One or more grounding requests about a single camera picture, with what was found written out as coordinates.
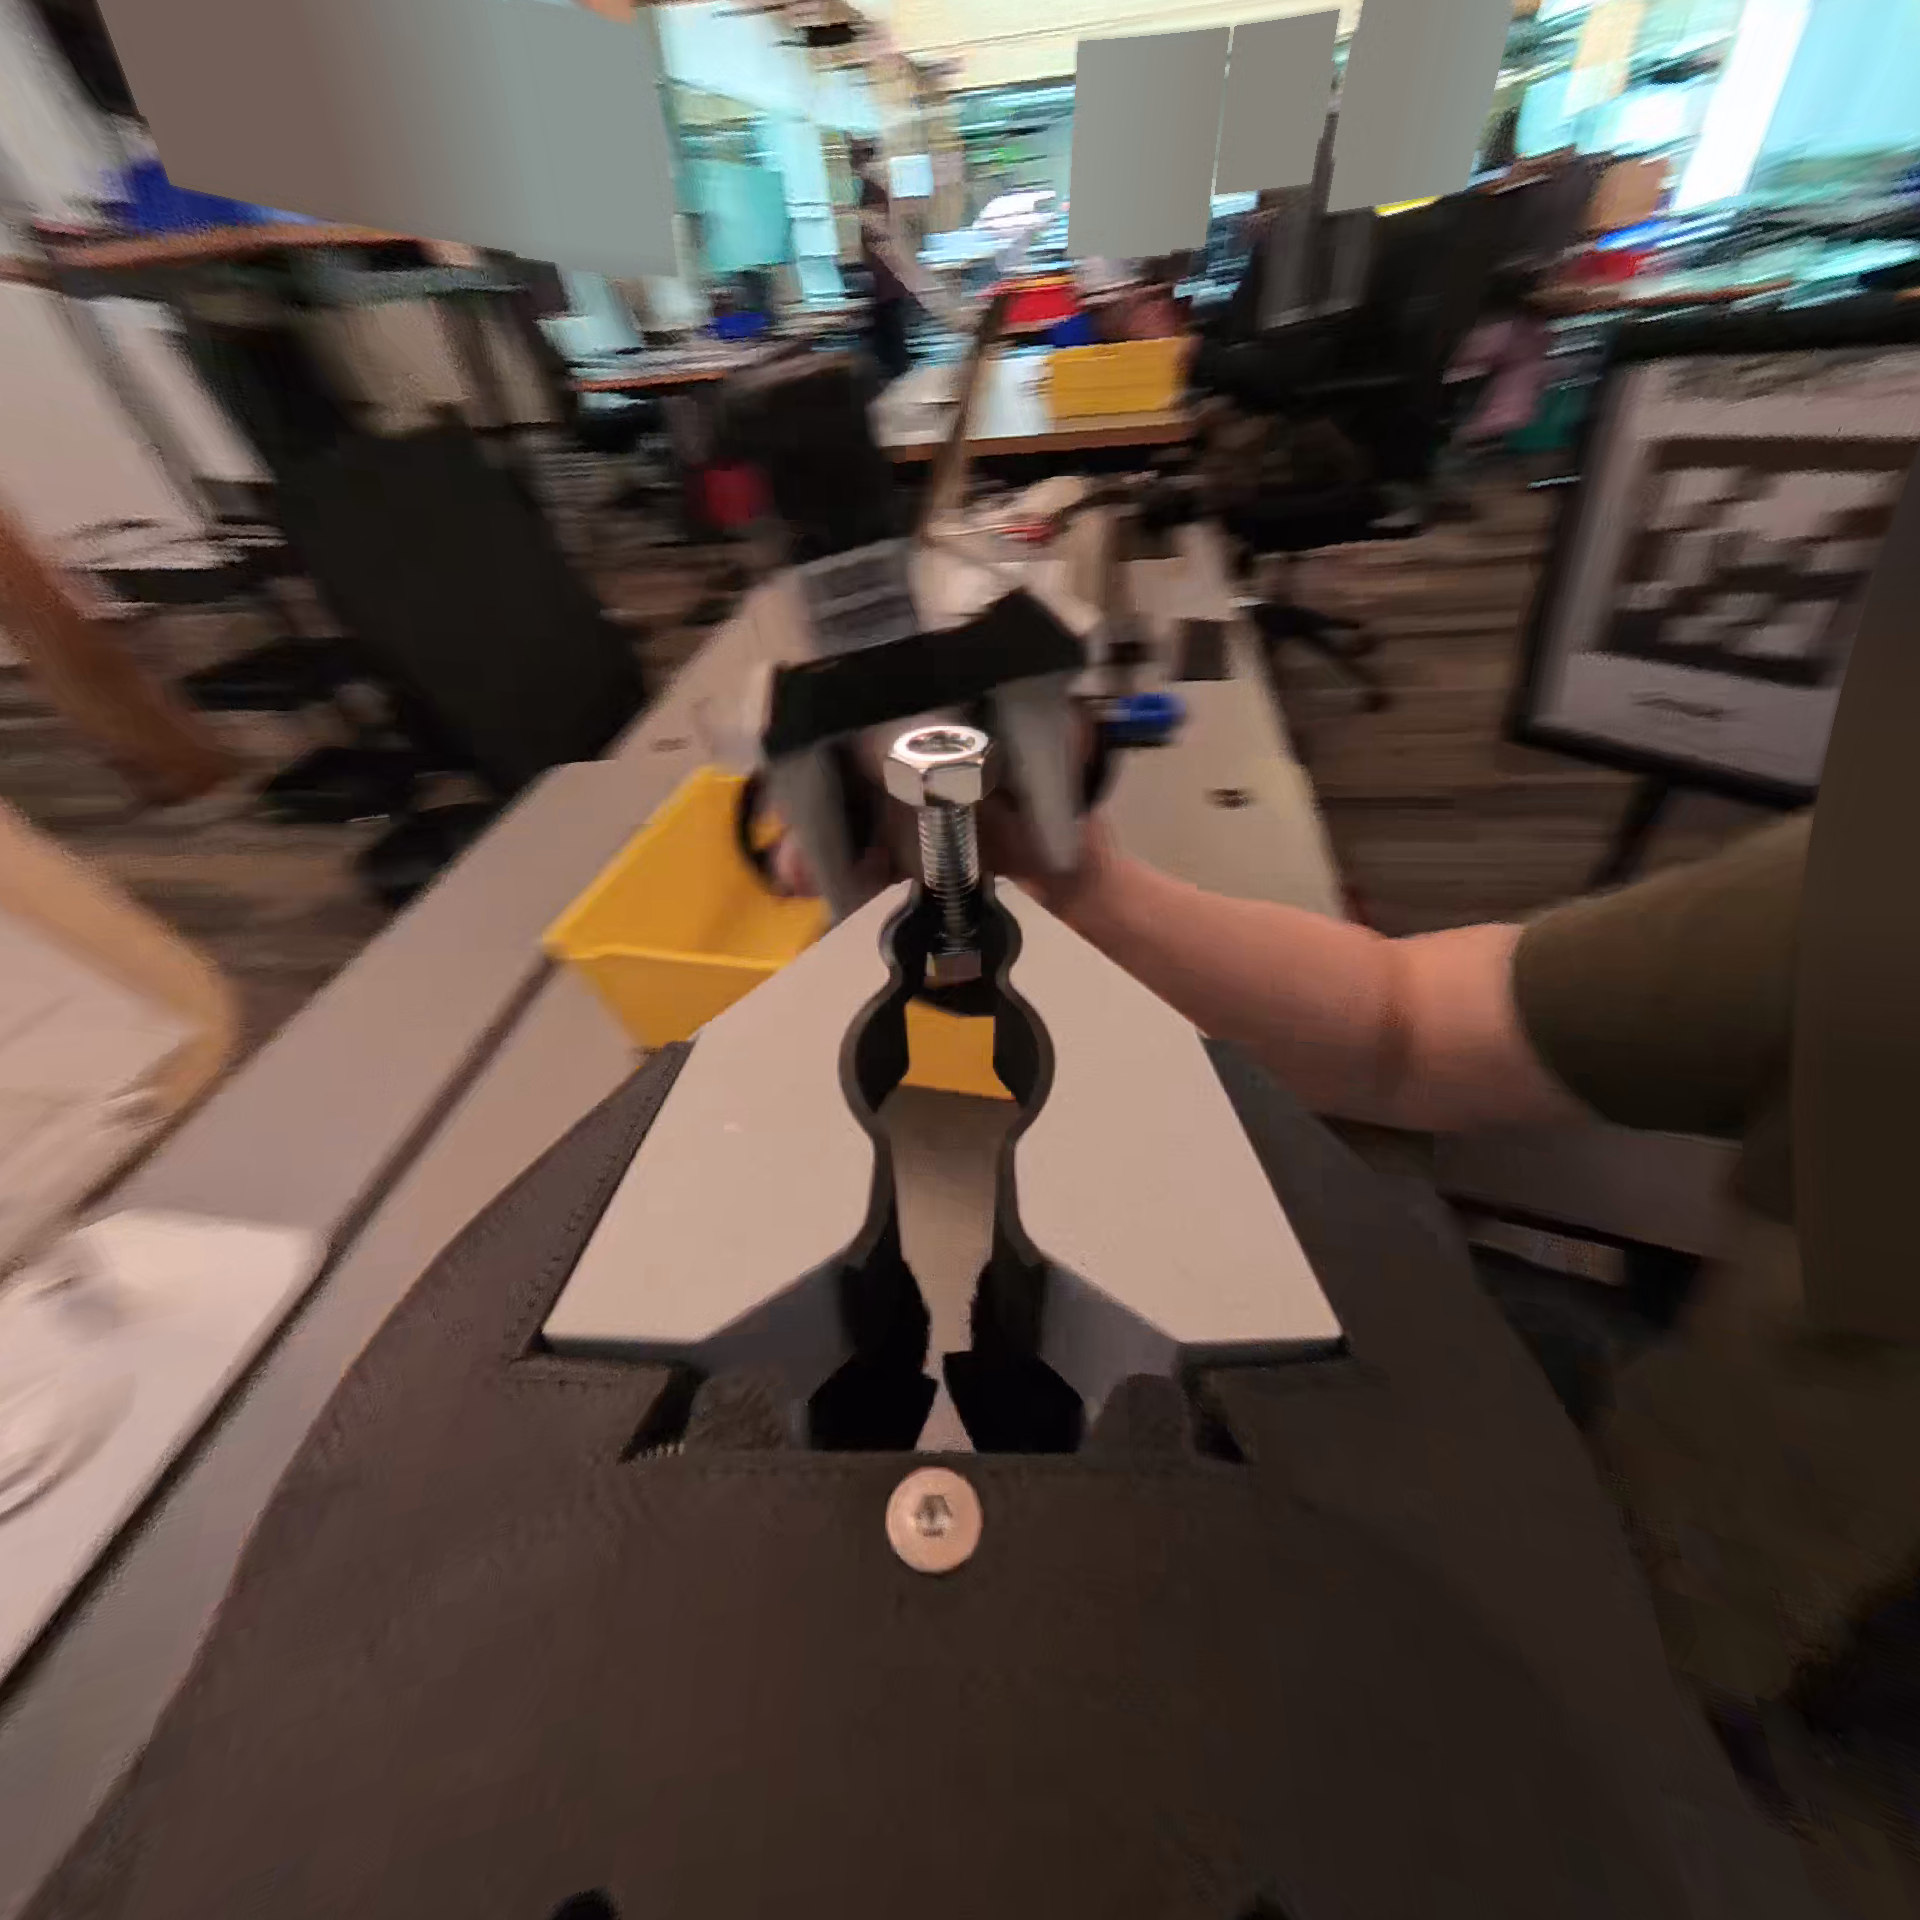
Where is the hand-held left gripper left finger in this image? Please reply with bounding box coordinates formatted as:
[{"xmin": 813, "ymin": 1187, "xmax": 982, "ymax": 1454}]
[{"xmin": 543, "ymin": 882, "xmax": 920, "ymax": 1447}]

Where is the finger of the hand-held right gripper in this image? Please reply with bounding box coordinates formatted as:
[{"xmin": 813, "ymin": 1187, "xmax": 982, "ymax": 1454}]
[
  {"xmin": 999, "ymin": 678, "xmax": 1105, "ymax": 882},
  {"xmin": 769, "ymin": 739, "xmax": 873, "ymax": 914}
]

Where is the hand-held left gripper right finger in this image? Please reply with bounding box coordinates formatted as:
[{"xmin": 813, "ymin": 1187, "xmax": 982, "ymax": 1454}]
[{"xmin": 944, "ymin": 877, "xmax": 1344, "ymax": 1447}]

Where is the steel hex nut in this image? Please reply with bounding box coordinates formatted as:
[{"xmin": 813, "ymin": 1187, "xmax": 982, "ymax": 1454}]
[{"xmin": 883, "ymin": 723, "xmax": 1001, "ymax": 812}]

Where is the steel hex bolt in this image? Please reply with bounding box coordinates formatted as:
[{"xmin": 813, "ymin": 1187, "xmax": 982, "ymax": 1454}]
[{"xmin": 916, "ymin": 736, "xmax": 989, "ymax": 986}]

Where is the yellow divided plastic bin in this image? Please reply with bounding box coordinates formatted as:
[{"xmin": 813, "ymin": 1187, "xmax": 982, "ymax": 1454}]
[{"xmin": 541, "ymin": 766, "xmax": 1022, "ymax": 1104}]

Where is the person's right hand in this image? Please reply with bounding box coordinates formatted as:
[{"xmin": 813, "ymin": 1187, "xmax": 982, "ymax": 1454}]
[{"xmin": 979, "ymin": 805, "xmax": 1152, "ymax": 920}]

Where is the grey work table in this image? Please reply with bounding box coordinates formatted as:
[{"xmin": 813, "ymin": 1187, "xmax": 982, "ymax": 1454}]
[{"xmin": 871, "ymin": 351, "xmax": 1201, "ymax": 457}]

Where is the yellow storage bin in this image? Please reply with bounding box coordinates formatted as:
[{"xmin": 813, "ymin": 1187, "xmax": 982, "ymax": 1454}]
[{"xmin": 1040, "ymin": 336, "xmax": 1194, "ymax": 422}]

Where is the instruction sheet on stand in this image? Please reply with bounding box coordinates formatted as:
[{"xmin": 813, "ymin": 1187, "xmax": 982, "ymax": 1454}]
[{"xmin": 0, "ymin": 1208, "xmax": 326, "ymax": 1683}]

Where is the wooden sign board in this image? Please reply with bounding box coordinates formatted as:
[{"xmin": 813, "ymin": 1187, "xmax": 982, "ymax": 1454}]
[{"xmin": 0, "ymin": 802, "xmax": 247, "ymax": 1187}]

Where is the black framed marker sign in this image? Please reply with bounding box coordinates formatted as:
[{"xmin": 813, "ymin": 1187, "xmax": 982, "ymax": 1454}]
[{"xmin": 1508, "ymin": 351, "xmax": 1920, "ymax": 802}]

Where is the wooden standing desk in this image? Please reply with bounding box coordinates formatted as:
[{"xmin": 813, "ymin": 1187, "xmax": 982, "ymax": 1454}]
[{"xmin": 0, "ymin": 226, "xmax": 572, "ymax": 453}]

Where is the blue plastic bin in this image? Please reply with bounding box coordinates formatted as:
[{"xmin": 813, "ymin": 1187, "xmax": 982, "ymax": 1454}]
[{"xmin": 96, "ymin": 159, "xmax": 285, "ymax": 226}]

